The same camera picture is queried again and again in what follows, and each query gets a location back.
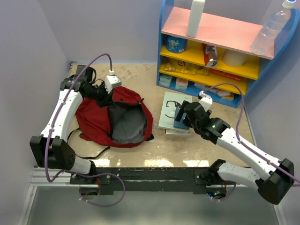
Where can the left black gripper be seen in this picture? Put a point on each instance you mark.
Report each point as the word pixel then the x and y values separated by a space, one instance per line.
pixel 107 100

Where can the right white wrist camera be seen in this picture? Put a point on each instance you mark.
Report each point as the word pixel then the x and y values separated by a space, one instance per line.
pixel 205 100

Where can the red flat box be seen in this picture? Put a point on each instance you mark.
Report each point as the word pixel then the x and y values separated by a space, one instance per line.
pixel 226 74

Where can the red backpack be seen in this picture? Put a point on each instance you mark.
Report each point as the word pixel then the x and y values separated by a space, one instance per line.
pixel 126 123

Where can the blue wooden shelf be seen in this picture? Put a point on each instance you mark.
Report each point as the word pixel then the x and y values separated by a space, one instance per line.
pixel 224 33

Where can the white bottle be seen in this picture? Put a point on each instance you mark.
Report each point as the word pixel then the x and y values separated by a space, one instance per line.
pixel 195 17

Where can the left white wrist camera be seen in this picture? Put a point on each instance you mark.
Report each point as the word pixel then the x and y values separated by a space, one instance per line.
pixel 111 82

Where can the white paper roll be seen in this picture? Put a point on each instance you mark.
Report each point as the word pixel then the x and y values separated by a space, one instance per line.
pixel 234 58

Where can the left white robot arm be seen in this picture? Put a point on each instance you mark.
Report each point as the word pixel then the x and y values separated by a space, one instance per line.
pixel 51 149

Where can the clear plastic water bottle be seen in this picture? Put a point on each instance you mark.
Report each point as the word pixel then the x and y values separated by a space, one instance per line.
pixel 272 27

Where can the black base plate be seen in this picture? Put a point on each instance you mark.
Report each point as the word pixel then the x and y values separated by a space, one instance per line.
pixel 198 180

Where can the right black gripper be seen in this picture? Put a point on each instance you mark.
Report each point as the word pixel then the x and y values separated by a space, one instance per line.
pixel 181 111

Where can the white wrapped packs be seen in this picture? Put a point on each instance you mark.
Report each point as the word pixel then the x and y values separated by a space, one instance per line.
pixel 225 95

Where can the teal tissue pack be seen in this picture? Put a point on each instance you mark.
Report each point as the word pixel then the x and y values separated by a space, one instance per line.
pixel 165 80

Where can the blue round tin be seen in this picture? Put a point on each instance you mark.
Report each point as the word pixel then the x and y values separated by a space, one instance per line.
pixel 176 44

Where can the white booklet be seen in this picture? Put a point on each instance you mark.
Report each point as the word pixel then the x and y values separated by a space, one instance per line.
pixel 171 104

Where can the blue wallet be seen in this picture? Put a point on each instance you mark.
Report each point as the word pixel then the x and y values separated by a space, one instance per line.
pixel 180 124

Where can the aluminium rail frame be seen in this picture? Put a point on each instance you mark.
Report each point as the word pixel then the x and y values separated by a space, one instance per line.
pixel 271 177

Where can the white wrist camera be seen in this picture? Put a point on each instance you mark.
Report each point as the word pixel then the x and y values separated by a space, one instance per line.
pixel 111 82
pixel 205 100

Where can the yellow snack bag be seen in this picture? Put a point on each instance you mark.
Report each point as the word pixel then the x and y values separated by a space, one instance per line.
pixel 183 67

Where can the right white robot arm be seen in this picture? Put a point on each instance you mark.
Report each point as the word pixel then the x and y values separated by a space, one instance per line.
pixel 272 177

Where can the red snack box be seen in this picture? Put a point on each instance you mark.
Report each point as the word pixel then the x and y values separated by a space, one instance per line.
pixel 210 55

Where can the pink tissue pack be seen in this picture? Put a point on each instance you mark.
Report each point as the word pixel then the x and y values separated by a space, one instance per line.
pixel 181 84

